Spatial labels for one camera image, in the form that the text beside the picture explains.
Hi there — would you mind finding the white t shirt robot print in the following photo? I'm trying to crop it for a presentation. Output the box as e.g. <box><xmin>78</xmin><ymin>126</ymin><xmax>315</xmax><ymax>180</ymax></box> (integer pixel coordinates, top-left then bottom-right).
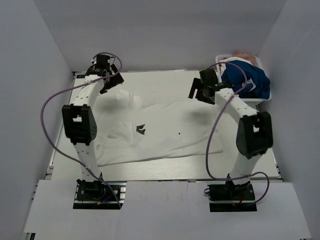
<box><xmin>93</xmin><ymin>90</ymin><xmax>219</xmax><ymax>167</ymax></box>

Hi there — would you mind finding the blue t shirt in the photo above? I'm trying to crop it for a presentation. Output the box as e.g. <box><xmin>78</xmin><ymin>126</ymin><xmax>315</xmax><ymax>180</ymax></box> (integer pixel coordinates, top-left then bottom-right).
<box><xmin>220</xmin><ymin>60</ymin><xmax>271</xmax><ymax>100</ymax></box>

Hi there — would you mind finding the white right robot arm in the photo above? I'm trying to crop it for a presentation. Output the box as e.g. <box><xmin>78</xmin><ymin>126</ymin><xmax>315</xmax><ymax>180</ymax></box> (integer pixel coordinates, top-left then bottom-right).
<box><xmin>188</xmin><ymin>69</ymin><xmax>273</xmax><ymax>200</ymax></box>

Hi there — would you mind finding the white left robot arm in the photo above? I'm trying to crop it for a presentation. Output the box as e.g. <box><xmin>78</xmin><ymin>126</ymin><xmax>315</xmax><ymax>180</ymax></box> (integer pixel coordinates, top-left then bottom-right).
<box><xmin>62</xmin><ymin>52</ymin><xmax>124</xmax><ymax>182</ymax></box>

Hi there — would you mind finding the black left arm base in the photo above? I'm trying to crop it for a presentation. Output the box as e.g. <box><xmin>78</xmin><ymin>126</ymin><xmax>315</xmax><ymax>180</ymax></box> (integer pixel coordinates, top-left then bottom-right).
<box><xmin>73</xmin><ymin>179</ymin><xmax>126</xmax><ymax>210</ymax></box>

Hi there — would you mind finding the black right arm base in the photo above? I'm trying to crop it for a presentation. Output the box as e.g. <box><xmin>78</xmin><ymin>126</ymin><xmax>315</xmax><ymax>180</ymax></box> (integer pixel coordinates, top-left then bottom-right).
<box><xmin>203</xmin><ymin>181</ymin><xmax>257</xmax><ymax>213</ymax></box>

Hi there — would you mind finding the blue table label sticker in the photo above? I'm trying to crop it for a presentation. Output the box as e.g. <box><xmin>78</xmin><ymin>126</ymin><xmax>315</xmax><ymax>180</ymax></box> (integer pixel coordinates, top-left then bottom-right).
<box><xmin>76</xmin><ymin>74</ymin><xmax>86</xmax><ymax>79</ymax></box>

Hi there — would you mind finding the white plastic basket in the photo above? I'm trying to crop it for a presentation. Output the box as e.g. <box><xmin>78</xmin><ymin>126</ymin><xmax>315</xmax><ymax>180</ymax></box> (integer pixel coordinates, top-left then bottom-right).
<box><xmin>215</xmin><ymin>54</ymin><xmax>272</xmax><ymax>103</ymax></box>

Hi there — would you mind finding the pink crumpled cloth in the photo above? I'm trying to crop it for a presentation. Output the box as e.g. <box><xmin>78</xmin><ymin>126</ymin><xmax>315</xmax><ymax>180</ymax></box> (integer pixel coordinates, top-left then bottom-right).
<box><xmin>232</xmin><ymin>50</ymin><xmax>257</xmax><ymax>65</ymax></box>

